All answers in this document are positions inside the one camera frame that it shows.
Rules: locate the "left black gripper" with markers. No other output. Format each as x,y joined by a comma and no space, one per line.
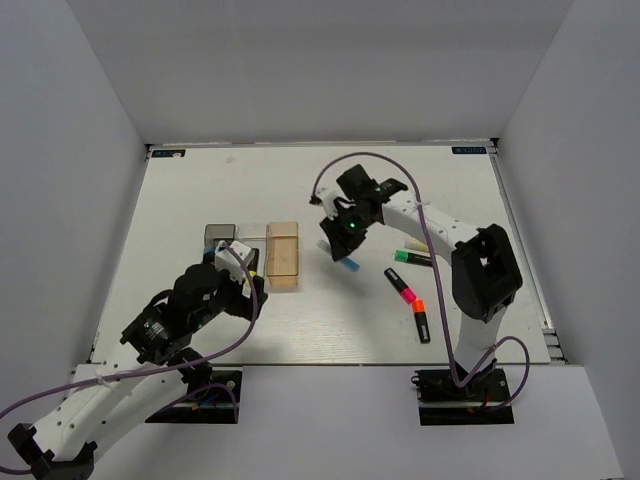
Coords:
243,304

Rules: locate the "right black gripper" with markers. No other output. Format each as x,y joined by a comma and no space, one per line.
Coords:
341,245

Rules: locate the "light blue marker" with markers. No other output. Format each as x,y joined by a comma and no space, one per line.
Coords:
347,262

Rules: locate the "blue stationery block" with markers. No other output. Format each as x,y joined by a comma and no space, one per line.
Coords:
210,252

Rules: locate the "pink highlighter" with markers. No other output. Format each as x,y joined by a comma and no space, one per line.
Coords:
402,288

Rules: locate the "cream highlighter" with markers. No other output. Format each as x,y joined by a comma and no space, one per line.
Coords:
413,244

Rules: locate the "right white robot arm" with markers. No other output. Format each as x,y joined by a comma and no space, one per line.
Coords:
485,275

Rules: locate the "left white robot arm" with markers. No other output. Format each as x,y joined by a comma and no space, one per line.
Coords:
152,368

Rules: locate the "tan plastic container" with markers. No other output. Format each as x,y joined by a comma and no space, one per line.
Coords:
282,263

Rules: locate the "dark grey plastic container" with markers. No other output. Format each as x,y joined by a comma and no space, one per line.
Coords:
214,234

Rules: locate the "green highlighter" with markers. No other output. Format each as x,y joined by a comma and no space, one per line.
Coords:
412,258

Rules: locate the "clear plastic container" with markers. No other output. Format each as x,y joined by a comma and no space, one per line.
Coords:
254,235

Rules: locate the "orange highlighter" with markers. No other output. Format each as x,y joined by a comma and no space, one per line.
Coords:
421,321

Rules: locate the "left blue corner label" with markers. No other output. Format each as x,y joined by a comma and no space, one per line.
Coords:
168,153

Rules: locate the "blue corner label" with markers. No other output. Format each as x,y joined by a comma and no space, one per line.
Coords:
168,153
469,150

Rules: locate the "right blue corner label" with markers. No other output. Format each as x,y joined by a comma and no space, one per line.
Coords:
469,150

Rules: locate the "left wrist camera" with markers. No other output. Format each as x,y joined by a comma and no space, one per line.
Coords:
234,258

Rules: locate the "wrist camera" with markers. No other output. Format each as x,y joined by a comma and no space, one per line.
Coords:
234,258
329,200

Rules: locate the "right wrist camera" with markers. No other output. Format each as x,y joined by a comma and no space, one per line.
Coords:
329,200

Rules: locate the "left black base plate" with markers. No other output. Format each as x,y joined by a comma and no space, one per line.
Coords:
215,406

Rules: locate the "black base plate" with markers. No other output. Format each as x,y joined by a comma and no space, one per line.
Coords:
441,403
215,406

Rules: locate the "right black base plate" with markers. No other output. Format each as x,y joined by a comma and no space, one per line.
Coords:
441,403

